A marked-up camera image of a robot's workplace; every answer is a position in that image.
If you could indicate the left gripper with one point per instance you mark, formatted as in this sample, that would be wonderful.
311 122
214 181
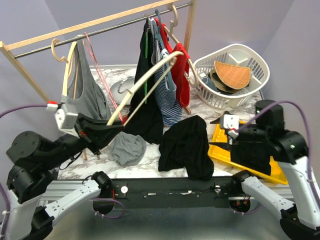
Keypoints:
96 132

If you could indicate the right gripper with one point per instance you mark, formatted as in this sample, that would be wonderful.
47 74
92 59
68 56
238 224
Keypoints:
226 145

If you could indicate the black tank top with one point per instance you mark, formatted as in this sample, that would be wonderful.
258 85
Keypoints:
185 145

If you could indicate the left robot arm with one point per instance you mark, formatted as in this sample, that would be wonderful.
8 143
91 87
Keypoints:
33 157

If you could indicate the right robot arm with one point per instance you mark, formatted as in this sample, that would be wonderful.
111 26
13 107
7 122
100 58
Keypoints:
299 218

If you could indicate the grey tank top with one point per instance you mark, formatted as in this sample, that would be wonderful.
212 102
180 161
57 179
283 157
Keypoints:
86 96

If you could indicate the blue striped tank top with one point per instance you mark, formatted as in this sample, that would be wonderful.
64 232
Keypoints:
167 102

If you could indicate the wooden hanger under grey top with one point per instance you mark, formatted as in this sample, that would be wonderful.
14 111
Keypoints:
69 63

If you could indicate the red tank top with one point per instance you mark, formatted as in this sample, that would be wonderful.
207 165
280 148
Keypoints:
179 69

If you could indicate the blue grey hanger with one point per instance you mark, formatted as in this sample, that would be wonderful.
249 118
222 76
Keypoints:
164 52

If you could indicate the yellow plastic tray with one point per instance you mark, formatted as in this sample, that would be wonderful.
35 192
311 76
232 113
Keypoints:
222 156

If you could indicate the black cloth in tray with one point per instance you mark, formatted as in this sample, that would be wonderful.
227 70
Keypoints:
258 160

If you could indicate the white oval plate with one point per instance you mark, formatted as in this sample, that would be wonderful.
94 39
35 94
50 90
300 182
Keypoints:
120 89

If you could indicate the hanging black garment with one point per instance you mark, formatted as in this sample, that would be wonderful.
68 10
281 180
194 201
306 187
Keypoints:
147 122

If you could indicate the dark items in basket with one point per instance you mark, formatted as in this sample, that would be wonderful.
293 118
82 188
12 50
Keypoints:
212 80

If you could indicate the white laundry basket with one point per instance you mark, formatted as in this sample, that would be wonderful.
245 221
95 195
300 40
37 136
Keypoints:
238 55

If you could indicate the wooden clothes rack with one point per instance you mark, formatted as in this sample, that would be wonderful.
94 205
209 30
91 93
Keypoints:
6 49

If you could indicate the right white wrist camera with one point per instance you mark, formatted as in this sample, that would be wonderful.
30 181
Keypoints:
230 123

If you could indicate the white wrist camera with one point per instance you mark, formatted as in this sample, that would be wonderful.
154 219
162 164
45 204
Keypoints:
230 123
65 116

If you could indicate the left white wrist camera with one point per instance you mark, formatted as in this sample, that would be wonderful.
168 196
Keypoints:
65 116

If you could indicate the black mounting rail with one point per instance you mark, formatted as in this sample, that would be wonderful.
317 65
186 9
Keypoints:
173 192

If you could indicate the pink wire hanger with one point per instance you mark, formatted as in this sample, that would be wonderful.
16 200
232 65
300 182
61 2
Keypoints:
88 45

